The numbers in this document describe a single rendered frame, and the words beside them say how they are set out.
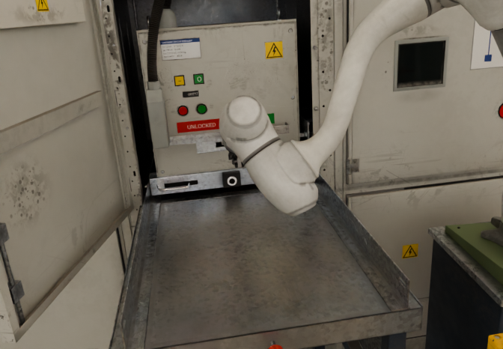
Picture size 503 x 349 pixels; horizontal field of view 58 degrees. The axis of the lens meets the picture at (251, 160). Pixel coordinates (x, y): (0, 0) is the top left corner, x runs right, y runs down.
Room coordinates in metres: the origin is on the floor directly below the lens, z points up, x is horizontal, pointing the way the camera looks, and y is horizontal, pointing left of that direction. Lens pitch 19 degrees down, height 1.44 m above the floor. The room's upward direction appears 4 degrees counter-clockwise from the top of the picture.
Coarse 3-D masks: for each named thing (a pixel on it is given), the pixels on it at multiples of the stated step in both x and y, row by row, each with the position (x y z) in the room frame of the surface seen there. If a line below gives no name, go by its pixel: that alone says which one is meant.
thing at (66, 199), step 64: (0, 0) 0.93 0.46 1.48; (64, 0) 1.16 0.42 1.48; (0, 64) 0.92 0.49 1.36; (64, 64) 1.16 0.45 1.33; (0, 128) 0.88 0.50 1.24; (64, 128) 1.10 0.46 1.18; (0, 192) 0.84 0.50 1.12; (64, 192) 1.04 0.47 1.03; (128, 192) 1.33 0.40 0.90; (0, 256) 0.79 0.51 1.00; (64, 256) 0.99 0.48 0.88; (0, 320) 0.74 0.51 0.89
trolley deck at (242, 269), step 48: (192, 240) 1.09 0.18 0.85; (240, 240) 1.07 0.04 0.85; (288, 240) 1.06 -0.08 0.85; (336, 240) 1.04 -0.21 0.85; (192, 288) 0.87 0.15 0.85; (240, 288) 0.86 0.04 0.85; (288, 288) 0.85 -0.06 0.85; (336, 288) 0.83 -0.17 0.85; (192, 336) 0.71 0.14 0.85; (240, 336) 0.71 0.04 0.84; (288, 336) 0.72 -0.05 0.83; (336, 336) 0.73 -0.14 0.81
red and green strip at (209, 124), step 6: (270, 114) 1.45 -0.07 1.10; (204, 120) 1.42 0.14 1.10; (210, 120) 1.42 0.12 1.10; (216, 120) 1.43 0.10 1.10; (270, 120) 1.45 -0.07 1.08; (180, 126) 1.41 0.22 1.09; (186, 126) 1.42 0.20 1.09; (192, 126) 1.42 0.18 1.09; (198, 126) 1.42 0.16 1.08; (204, 126) 1.42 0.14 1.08; (210, 126) 1.42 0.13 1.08; (216, 126) 1.43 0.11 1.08; (180, 132) 1.41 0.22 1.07; (186, 132) 1.41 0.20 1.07
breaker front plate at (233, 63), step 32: (160, 32) 1.41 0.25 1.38; (192, 32) 1.42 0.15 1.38; (224, 32) 1.43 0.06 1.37; (256, 32) 1.45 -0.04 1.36; (288, 32) 1.46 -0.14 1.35; (160, 64) 1.41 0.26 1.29; (192, 64) 1.42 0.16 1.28; (224, 64) 1.43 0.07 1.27; (256, 64) 1.45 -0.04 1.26; (288, 64) 1.46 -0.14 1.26; (224, 96) 1.43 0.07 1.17; (256, 96) 1.44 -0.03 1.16; (288, 96) 1.46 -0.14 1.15; (160, 160) 1.40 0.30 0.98; (192, 160) 1.42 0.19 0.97; (224, 160) 1.43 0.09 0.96
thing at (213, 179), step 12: (240, 168) 1.43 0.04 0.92; (156, 180) 1.39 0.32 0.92; (168, 180) 1.39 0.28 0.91; (180, 180) 1.40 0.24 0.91; (192, 180) 1.40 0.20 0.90; (204, 180) 1.41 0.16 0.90; (216, 180) 1.41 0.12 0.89; (252, 180) 1.43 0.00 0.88; (156, 192) 1.39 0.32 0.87; (168, 192) 1.39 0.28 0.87
